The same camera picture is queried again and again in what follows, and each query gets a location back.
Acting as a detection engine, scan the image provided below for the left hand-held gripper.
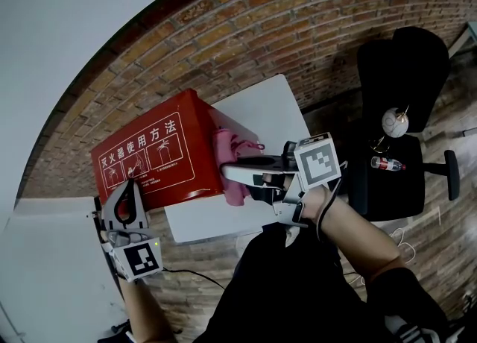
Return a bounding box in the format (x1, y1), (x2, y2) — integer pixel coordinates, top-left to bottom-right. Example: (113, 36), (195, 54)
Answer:
(98, 177), (165, 284)

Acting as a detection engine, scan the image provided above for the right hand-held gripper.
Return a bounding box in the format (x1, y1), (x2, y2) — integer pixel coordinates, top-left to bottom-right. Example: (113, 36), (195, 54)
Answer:
(219, 132), (348, 229)

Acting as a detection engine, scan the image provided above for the pink cloth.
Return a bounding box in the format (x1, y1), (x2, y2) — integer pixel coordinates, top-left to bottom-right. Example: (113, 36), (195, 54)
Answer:
(212, 127), (266, 207)

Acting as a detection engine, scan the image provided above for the red fire extinguisher box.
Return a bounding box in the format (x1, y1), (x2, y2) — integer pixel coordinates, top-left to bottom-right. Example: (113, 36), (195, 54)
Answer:
(90, 88), (229, 213)

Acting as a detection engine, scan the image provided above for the person's left forearm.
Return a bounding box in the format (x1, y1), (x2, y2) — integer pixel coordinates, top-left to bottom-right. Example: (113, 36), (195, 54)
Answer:
(119, 277), (177, 343)

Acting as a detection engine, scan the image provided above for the person's right forearm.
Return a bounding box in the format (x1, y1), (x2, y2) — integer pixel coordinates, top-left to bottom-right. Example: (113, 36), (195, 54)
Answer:
(304, 186), (405, 283)

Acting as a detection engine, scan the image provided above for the small white table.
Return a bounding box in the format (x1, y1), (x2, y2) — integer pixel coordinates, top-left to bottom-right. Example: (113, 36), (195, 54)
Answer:
(162, 73), (312, 245)

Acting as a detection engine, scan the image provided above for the large white table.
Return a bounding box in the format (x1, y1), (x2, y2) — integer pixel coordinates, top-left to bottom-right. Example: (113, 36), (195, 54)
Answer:
(0, 195), (126, 343)

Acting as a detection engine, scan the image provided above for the person's black clothing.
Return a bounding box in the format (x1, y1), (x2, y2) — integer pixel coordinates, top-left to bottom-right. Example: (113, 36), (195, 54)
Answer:
(192, 221), (452, 343)

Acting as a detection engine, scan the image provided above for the red label plastic bottle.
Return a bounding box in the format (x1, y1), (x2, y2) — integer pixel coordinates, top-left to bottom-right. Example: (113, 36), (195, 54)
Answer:
(370, 155), (408, 172)

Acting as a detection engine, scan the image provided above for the white globe ornament gold stand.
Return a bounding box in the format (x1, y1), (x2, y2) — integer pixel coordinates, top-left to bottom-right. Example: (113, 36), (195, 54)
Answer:
(367, 104), (411, 154)

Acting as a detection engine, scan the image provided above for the black office chair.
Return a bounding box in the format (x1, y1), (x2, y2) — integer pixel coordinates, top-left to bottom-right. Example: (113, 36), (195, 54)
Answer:
(347, 26), (461, 222)

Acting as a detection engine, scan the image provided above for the person's white striped shoe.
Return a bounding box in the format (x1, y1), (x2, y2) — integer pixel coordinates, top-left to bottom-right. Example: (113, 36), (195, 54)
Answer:
(383, 314), (443, 343)

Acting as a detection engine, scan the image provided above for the grey framed table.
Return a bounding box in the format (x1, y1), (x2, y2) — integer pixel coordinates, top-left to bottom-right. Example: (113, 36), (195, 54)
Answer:
(448, 20), (477, 60)

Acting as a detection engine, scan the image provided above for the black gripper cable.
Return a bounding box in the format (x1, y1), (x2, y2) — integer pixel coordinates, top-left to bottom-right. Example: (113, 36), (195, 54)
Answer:
(315, 160), (349, 240)

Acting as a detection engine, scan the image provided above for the black floor cable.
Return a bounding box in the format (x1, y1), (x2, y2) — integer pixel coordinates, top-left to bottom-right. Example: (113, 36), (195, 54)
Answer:
(161, 266), (227, 291)

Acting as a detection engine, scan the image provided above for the white floor cable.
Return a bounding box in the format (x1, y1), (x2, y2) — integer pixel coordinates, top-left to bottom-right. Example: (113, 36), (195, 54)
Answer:
(350, 226), (417, 286)

